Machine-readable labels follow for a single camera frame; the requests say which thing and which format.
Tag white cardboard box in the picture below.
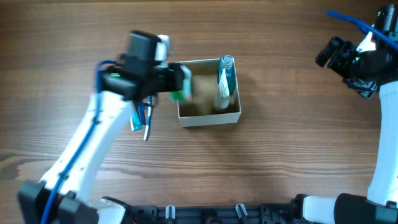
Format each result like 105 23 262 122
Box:
177 58 241 128

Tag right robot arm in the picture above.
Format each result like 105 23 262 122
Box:
289 4 397 223

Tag blue white toothbrush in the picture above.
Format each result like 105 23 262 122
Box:
144 96 153 141

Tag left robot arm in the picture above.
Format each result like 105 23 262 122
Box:
17 30 185 223

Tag white bamboo print tube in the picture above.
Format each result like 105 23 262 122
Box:
214 68 230 110

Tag teal toothpaste tube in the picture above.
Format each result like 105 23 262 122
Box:
130 108 142 131

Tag green white soap box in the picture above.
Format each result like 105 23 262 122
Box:
169 65 193 103

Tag blue mouthwash bottle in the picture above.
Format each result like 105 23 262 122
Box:
218 55 236 96

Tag blue disposable razor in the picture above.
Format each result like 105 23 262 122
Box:
138 101 146 125

